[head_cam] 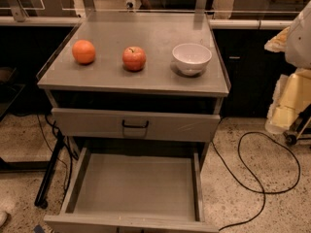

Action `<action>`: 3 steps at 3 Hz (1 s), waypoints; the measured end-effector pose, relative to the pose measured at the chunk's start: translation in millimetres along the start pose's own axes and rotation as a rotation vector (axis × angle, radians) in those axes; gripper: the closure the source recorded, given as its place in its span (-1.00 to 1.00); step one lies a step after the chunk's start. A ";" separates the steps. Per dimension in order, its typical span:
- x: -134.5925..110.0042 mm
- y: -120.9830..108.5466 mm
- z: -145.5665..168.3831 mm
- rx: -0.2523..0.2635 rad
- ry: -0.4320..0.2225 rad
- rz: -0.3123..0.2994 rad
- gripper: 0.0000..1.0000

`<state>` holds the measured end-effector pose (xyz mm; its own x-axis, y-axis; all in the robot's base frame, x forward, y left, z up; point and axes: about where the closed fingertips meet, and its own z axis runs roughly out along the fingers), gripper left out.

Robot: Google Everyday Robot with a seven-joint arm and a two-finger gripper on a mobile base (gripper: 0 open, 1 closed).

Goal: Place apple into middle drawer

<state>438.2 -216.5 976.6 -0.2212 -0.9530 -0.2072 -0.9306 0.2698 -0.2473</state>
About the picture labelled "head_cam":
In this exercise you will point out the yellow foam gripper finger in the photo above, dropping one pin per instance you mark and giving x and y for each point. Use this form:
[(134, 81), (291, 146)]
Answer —
[(291, 96)]

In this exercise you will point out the red apple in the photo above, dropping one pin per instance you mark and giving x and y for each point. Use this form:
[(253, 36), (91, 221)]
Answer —
[(134, 59)]

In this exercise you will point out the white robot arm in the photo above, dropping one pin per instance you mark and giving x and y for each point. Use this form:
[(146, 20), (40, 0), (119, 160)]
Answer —
[(295, 41)]

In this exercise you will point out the grey drawer cabinet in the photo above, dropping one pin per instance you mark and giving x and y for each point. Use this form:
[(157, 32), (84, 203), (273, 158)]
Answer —
[(159, 87)]

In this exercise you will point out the open grey lower drawer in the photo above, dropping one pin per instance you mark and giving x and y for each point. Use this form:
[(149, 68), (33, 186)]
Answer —
[(123, 193)]

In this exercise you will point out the closed grey upper drawer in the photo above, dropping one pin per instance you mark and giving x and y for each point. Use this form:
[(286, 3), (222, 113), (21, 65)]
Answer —
[(162, 126)]

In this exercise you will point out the small caster wheel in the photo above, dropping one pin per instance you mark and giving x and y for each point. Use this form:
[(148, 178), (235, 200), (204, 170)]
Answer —
[(291, 139)]

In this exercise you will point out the white ceramic bowl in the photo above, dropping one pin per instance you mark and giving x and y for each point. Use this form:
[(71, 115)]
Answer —
[(190, 58)]

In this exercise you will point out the orange fruit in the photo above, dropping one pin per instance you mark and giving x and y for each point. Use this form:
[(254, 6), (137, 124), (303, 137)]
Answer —
[(83, 52)]

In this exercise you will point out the black table leg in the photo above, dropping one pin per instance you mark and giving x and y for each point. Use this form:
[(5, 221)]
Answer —
[(40, 200)]

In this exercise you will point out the white horizontal rail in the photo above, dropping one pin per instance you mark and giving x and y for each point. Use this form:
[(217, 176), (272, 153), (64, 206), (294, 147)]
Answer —
[(249, 24)]

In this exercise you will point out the black drawer handle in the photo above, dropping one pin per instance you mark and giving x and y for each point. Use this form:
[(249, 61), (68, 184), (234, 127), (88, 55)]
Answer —
[(140, 126)]

